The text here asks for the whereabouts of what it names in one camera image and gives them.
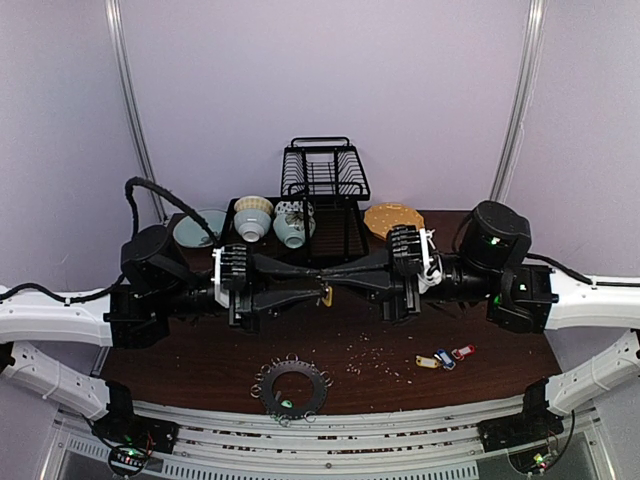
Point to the black wire dish rack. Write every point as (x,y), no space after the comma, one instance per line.
(327,176)

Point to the aluminium frame post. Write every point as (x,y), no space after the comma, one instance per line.
(115,27)
(524,92)

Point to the right aluminium frame post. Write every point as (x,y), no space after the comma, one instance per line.
(524,92)

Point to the blue key tag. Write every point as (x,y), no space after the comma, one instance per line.
(445,359)

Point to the light blue floral bowl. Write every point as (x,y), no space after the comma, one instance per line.
(291,231)

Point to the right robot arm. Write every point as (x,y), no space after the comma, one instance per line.
(524,293)

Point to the dotted white bowl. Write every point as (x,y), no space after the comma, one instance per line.
(293,207)

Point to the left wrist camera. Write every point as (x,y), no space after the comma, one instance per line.
(230,272)

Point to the yellow key tag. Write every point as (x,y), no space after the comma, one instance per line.
(427,362)
(327,296)

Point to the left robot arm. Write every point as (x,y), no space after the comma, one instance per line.
(156,284)

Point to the light blue ribbed bowl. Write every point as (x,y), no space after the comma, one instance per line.
(252,224)

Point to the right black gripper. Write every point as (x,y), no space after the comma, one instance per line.
(403,281)

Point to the light blue plate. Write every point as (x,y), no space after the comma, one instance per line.
(188,234)

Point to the yellow dotted plate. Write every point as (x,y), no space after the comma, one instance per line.
(381,218)

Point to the red key tag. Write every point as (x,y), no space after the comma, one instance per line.
(462,353)

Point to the cream patterned bowl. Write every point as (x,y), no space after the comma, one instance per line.
(254,202)

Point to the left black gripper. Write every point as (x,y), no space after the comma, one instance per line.
(247,306)

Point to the grey perforated keyring disc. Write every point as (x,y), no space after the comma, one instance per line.
(290,377)

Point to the left aluminium frame post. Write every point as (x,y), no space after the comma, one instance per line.
(115,27)

